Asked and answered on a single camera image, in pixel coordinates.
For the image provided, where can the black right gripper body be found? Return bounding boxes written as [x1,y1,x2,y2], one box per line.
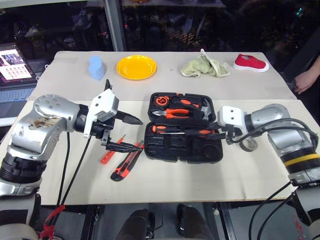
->
[223,123,242,146]

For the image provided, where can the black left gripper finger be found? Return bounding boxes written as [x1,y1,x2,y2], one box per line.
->
[106,142,144,153]
[115,111,144,125]

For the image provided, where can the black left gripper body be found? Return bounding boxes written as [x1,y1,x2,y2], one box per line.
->
[90,116,118,147]

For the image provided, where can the orange tester pen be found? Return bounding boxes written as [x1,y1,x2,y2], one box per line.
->
[100,134,127,165]

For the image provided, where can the orange black utility knife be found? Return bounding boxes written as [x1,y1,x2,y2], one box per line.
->
[110,141,145,182]

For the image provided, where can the black plastic tool case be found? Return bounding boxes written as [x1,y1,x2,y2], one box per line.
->
[143,91,224,165]

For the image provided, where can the bystander bare hand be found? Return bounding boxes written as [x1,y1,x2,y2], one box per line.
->
[294,71,315,95]

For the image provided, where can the orange black screwdriver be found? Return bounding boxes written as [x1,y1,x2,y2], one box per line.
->
[159,127,220,139]
[150,124,201,135]

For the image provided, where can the black tape roll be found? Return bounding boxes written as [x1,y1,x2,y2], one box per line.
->
[239,138,258,152]

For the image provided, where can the orange black tape measure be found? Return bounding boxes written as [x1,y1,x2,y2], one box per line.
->
[152,94,172,107]

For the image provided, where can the yellow plastic plate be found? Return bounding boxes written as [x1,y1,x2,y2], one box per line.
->
[116,54,158,81]

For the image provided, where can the light blue cup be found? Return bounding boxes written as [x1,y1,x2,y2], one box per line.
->
[87,55,106,81]

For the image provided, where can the pale green cloth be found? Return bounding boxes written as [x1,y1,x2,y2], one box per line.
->
[180,48,231,78]

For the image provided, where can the red shoe with white sole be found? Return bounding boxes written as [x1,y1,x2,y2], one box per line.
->
[232,53,270,73]

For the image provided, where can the dark rounded shape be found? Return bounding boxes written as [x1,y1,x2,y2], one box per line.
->
[176,203,213,240]
[117,208,156,240]

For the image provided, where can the grey metal window pillar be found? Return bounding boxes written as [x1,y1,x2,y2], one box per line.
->
[103,0,127,52]

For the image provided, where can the open laptop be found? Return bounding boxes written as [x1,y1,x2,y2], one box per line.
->
[0,42,38,127]

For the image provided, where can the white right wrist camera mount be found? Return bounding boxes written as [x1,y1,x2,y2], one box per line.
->
[216,105,248,133]

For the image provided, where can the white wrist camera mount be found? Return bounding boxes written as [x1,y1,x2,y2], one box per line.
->
[83,89,120,139]
[216,105,248,133]

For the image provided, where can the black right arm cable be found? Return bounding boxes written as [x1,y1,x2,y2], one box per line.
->
[233,124,320,240]
[249,118,320,240]

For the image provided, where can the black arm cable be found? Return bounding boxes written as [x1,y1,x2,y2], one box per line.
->
[44,131,71,237]
[233,124,320,240]
[249,118,320,240]
[44,79,114,237]

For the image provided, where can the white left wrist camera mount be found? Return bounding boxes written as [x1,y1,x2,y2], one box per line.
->
[83,89,120,139]

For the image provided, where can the hammer with black orange handle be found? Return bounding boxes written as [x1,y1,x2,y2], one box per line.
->
[171,94,214,123]

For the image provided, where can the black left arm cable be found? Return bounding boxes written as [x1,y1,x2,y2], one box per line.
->
[44,79,114,237]
[44,131,71,237]

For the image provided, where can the orange handled pliers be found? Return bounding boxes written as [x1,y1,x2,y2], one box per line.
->
[151,107,193,120]

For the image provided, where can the black table frame leg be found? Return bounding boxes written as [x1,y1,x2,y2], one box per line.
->
[81,204,106,240]
[214,202,238,240]

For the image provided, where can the red tape on cables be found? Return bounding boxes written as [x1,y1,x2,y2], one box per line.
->
[41,204,66,239]

